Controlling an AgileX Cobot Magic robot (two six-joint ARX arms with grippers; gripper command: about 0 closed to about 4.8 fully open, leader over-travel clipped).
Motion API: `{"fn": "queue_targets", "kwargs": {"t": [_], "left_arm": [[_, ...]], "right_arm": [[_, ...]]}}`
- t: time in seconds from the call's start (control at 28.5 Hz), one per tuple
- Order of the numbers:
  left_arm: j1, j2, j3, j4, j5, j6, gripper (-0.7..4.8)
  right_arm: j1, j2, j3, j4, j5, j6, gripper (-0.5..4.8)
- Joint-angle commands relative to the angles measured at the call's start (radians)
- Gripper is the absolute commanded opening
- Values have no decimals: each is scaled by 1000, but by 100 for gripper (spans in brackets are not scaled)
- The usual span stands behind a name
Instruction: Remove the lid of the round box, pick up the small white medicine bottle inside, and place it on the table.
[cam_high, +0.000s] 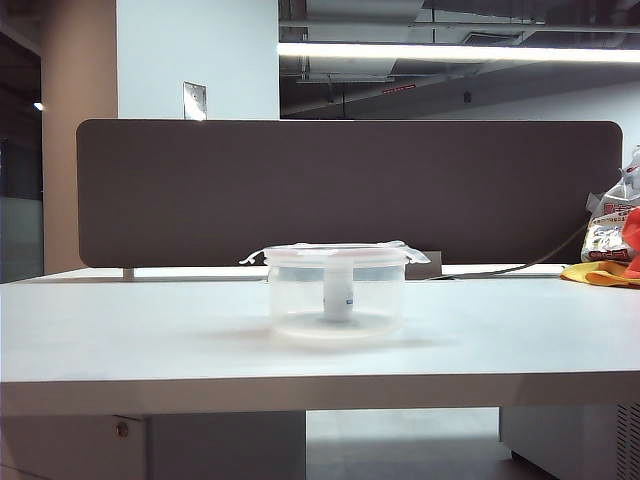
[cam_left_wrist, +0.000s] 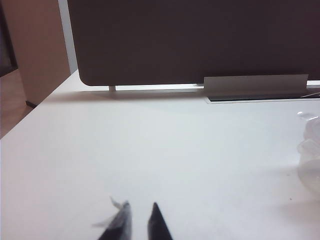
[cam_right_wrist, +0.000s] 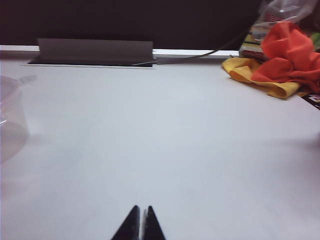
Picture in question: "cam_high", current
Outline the clear lid with pink seal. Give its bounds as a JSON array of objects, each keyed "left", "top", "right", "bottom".
[{"left": 238, "top": 240, "right": 431, "bottom": 267}]

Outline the small white medicine bottle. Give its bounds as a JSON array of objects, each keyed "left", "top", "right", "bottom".
[{"left": 323, "top": 259, "right": 355, "bottom": 324}]

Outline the round clear plastic box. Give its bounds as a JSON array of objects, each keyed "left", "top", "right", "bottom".
[{"left": 268, "top": 258, "right": 406, "bottom": 347}]

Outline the ceiling light strip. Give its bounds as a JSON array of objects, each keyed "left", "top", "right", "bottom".
[{"left": 277, "top": 42, "right": 640, "bottom": 64}]

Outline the yellow cloth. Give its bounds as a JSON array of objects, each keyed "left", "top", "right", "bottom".
[{"left": 559, "top": 259, "right": 640, "bottom": 290}]

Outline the printed plastic snack bag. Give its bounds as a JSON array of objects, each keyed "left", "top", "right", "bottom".
[{"left": 581, "top": 144, "right": 640, "bottom": 264}]

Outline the white vented cabinet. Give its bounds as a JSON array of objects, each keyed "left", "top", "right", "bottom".
[{"left": 498, "top": 403, "right": 640, "bottom": 480}]

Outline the orange-red cloth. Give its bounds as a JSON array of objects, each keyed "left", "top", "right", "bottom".
[{"left": 619, "top": 205, "right": 640, "bottom": 279}]

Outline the white drawer cabinet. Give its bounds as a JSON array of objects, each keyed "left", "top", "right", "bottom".
[{"left": 0, "top": 413, "right": 307, "bottom": 480}]

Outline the grey desk cable flap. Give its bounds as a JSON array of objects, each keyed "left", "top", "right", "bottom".
[{"left": 403, "top": 250, "right": 444, "bottom": 280}]

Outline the metal wall plate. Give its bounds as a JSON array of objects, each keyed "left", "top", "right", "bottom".
[{"left": 182, "top": 81, "right": 208, "bottom": 122}]

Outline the grey cable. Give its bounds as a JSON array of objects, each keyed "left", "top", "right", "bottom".
[{"left": 492, "top": 219, "right": 592, "bottom": 276}]

